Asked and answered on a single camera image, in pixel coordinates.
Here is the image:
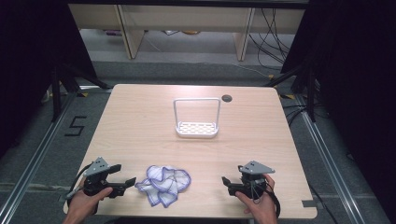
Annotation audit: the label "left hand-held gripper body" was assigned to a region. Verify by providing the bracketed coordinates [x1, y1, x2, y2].
[82, 157, 126, 199]

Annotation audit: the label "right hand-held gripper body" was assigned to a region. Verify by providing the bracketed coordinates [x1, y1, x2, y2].
[228, 161, 276, 200]

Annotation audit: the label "white cloth with purple edging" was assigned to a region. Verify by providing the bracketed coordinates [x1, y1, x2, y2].
[134, 164, 192, 208]

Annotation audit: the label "person's left hand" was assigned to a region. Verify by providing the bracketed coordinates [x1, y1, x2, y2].
[64, 186, 114, 220]

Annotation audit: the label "person's right hand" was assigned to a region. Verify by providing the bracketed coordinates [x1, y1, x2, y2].
[234, 174, 278, 224]

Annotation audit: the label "black metal stand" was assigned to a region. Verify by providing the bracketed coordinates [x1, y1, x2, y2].
[264, 64, 318, 123]
[49, 63, 113, 123]

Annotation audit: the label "black curtain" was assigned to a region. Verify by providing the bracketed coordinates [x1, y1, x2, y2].
[280, 0, 396, 218]
[0, 0, 98, 158]

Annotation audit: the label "beige desk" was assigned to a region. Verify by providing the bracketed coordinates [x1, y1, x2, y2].
[68, 3, 306, 62]

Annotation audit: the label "right hand-held gripper cable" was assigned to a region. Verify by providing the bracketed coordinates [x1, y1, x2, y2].
[264, 178, 282, 218]

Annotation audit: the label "white rack with handle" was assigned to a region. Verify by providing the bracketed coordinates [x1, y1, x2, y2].
[173, 97, 222, 139]

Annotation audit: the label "aluminium floor rail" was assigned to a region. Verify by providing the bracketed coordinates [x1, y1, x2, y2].
[294, 92, 368, 224]
[0, 91, 78, 224]

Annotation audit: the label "black floor cables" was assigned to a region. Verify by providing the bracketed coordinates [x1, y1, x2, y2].
[281, 104, 309, 126]

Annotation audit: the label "white floor cable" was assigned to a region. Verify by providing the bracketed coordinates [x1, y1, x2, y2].
[232, 62, 276, 79]

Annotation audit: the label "bundle of black cables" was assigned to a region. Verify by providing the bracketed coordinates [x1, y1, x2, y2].
[247, 7, 296, 69]

